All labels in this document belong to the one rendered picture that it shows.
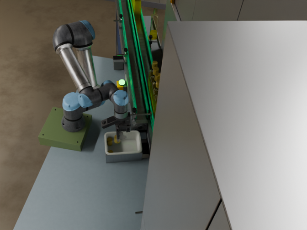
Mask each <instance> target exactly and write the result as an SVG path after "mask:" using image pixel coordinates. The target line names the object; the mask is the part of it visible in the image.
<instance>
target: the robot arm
mask: <svg viewBox="0 0 307 230"><path fill-rule="evenodd" d="M94 39H95V31H94V29H93V27H92V25H91V24H90V23H89V22H88V21H86V20H83V21H77V22H73V23H69V24H65V25H61V26H59V27H58V28H57V29H56V30H55V32H54V34H53V48H54V50H55V52H56V53H57V54H58V55H60V57H61V59H62V61H63V63H64V65H65V67H66V69H67V71H68V73H69V74H70V76H71V78H72V80H73V82H74V84H75V86H76V88H77V90H78V92H79V93H77V92H76V93H75V92H71V93H68V94H67V95H65V97H64V98H63V112H64V115H63V117H62V120H61V124H62V127H63V128H64V129H65V130H66V131H68V132H78V131H80V130H82V129H83V128H84V127H85V118H84V116H83V112H86V111H88V110H91V109H93V108H96V107H99V106H101V105H103V104H104V103H105V101H106V100H108V99H109V100H110V101H111V102H112V103H113V104H114V115H113V116H111V117H109V118H106V119H104V120H102V121H101V127H102V128H103V129H105V128H107V127H109V126H112V125H114V124H115V127H116V140H117V141H118V142H119V141H120V140H122V139H126V138H127V136H125V135H123V132H122V131H126V132H130V127H131V126H130V118H131V117H130V112H128V101H129V98H128V93H127V92H126V91H124V90H120V89H119V88H118V87H117V86H116V85H115V84H114V83H113V82H112V81H110V80H106V81H104V82H103V83H102V84H101V86H100V85H99V84H97V80H96V74H95V68H94V63H93V57H92V52H91V46H92V45H93V42H92V40H94ZM72 48H75V49H76V53H77V57H78V58H77V57H76V55H75V53H74V51H73V49H72Z"/></svg>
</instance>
